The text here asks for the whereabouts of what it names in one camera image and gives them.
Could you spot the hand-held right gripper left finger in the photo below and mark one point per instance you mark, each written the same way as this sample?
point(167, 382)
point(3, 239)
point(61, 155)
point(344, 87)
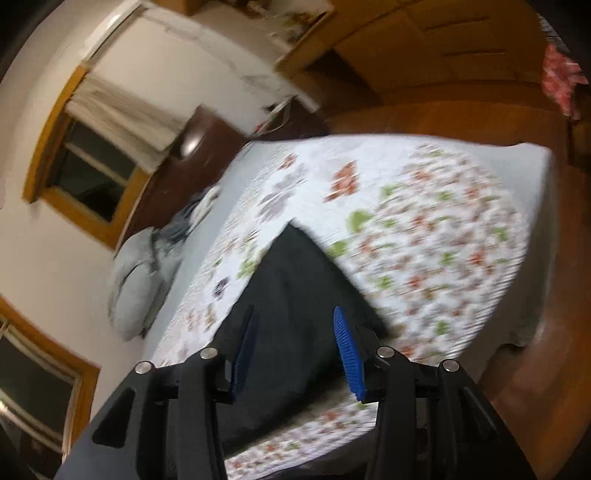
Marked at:
point(244, 355)

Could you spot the wooden framed window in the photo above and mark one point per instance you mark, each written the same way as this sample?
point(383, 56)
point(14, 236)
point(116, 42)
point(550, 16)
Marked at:
point(37, 369)
point(87, 175)

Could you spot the black pants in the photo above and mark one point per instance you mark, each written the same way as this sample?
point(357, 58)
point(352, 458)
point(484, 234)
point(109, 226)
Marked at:
point(295, 286)

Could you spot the wooden wardrobe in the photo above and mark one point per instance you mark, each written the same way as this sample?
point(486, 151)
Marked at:
point(415, 46)

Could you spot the dark wooden headboard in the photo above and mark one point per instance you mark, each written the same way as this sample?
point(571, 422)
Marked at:
point(203, 134)

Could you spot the white pleated window blind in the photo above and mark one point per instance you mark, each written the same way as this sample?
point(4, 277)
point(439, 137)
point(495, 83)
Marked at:
point(120, 120)

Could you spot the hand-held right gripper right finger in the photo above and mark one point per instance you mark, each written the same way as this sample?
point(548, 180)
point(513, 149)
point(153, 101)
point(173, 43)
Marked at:
point(348, 355)

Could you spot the wooden shelf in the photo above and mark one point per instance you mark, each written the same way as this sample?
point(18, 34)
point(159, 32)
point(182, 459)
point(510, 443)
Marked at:
point(304, 50)

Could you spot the grey crumpled clothes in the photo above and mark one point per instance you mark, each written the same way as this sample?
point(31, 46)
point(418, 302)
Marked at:
point(180, 221)

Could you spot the grey pillow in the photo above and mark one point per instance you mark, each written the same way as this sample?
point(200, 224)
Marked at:
point(134, 286)

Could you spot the red patterned cloth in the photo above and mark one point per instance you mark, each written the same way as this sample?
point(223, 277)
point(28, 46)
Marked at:
point(558, 78)

